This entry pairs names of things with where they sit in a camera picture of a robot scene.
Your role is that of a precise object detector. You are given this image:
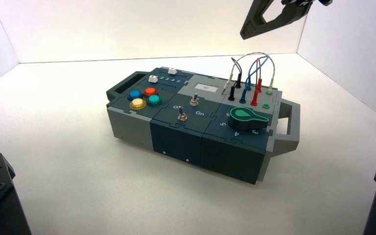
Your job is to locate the green round push button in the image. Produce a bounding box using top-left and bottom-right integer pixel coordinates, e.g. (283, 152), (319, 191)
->
(147, 94), (163, 106)

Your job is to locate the white rectangular label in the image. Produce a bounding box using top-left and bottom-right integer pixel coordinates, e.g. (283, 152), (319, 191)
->
(195, 83), (219, 92)

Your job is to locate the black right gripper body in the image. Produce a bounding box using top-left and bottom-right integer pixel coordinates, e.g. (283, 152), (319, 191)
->
(281, 0), (333, 6)

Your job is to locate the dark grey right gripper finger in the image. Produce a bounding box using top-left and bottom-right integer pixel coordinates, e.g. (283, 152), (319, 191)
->
(239, 0), (314, 40)

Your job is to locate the blue banana plug cable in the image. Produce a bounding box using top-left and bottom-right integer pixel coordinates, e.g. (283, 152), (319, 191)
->
(239, 55), (268, 104)

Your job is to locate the black and green rotary knob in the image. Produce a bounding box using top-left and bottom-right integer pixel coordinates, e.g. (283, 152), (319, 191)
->
(229, 107), (270, 131)

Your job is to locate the black banana plug cable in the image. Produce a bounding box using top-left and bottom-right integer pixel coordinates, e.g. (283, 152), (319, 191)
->
(228, 57), (242, 101)

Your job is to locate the white banana plug cable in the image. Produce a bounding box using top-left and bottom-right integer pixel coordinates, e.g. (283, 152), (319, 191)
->
(222, 52), (276, 95)

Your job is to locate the grey and blue control box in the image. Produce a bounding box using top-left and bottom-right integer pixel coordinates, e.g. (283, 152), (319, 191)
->
(106, 67), (301, 185)

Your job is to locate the red banana plug cable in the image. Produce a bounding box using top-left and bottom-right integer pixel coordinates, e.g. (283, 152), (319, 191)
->
(250, 59), (263, 107)

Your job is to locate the yellow round push button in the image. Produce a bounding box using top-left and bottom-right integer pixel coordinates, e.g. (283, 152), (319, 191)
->
(129, 98), (147, 111)

